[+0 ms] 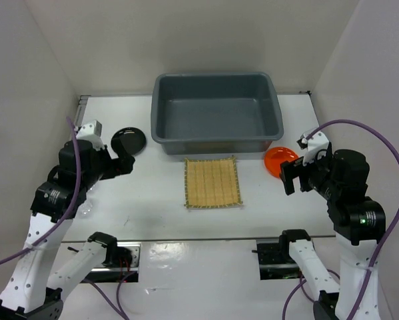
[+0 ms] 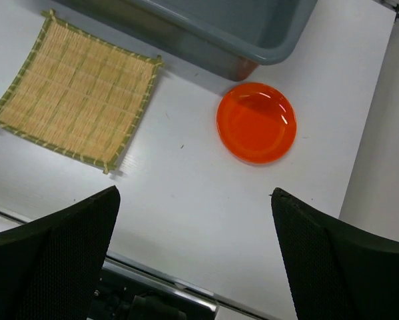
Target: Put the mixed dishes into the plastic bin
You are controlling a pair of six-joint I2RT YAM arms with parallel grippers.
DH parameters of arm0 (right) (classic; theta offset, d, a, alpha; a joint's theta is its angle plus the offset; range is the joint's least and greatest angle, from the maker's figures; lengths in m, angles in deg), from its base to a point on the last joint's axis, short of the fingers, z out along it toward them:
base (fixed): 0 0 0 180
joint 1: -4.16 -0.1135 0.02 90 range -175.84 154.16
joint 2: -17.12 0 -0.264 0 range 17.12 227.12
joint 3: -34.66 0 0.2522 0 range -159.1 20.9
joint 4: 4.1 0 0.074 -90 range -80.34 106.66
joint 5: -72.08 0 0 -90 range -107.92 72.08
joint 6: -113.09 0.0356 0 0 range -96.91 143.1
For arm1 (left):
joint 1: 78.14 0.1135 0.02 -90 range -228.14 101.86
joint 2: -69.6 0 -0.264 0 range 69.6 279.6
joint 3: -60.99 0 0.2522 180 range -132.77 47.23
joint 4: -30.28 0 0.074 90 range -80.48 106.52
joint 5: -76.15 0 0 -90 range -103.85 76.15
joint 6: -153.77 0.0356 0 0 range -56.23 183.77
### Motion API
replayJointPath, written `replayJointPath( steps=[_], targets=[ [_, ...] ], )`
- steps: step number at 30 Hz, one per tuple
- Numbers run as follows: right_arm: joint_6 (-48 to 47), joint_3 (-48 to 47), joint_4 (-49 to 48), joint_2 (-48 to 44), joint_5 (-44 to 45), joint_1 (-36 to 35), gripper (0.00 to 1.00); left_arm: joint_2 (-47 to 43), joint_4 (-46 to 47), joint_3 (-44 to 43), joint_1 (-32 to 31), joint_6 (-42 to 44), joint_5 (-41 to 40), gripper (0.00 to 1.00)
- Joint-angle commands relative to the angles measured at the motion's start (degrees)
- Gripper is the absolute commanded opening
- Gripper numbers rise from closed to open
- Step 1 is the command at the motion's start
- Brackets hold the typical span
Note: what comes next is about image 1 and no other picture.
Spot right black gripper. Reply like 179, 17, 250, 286
278, 145, 340, 197

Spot orange plastic plate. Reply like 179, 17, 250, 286
263, 147, 298, 179

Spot black round plate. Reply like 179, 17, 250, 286
111, 127, 147, 156

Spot clear plastic cup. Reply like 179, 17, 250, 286
77, 199, 93, 217

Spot woven bamboo mat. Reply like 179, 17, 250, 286
184, 156, 242, 209

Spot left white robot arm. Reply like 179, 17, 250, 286
0, 140, 135, 319

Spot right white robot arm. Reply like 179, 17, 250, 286
278, 149, 386, 319

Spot grey plastic bin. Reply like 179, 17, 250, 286
151, 72, 284, 155

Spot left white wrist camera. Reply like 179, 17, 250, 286
76, 120, 102, 141

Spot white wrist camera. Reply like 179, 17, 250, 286
76, 120, 102, 141
297, 129, 330, 166

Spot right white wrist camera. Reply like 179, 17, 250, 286
297, 129, 330, 166

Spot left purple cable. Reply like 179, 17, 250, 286
0, 115, 130, 320

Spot purple cable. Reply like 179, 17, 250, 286
0, 115, 130, 320
282, 119, 399, 320

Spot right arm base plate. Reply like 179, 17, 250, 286
252, 239, 301, 281

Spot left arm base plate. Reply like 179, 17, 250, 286
86, 241, 141, 283

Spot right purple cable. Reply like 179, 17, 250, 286
282, 119, 399, 320

